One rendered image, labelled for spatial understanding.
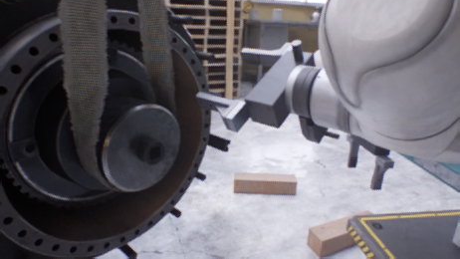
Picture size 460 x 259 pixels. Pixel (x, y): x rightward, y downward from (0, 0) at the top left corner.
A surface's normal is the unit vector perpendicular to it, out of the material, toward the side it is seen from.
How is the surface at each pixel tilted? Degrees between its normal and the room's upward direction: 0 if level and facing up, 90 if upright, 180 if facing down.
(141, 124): 90
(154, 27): 98
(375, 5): 71
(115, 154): 90
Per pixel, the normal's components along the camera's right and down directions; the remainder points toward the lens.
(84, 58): 0.38, 0.35
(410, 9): -0.69, -0.18
